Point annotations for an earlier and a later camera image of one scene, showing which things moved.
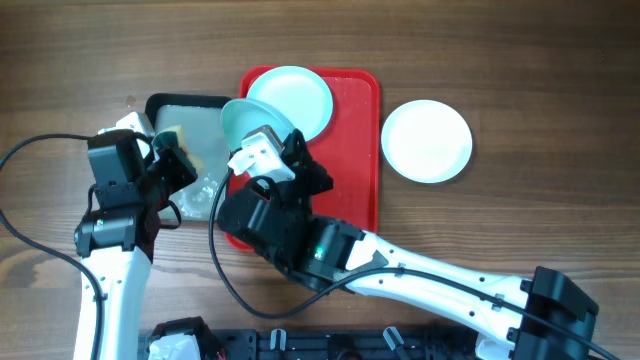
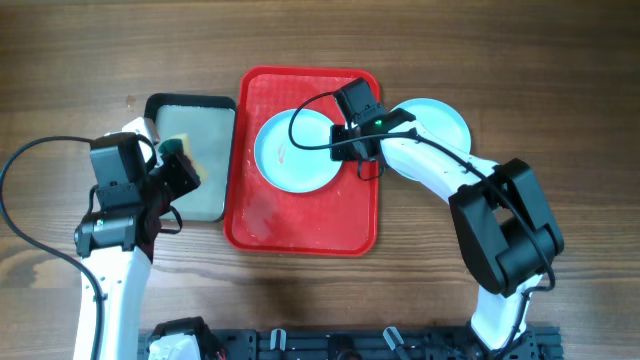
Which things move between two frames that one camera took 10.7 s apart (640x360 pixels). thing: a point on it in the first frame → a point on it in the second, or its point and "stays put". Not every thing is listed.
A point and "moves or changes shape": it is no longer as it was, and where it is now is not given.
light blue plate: (299, 95) → (290, 169)
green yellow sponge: (173, 138) moves or changes shape
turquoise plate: (241, 116) → (442, 123)
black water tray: (200, 118) stays put
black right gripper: (303, 164) → (339, 153)
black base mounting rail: (429, 342) stays put
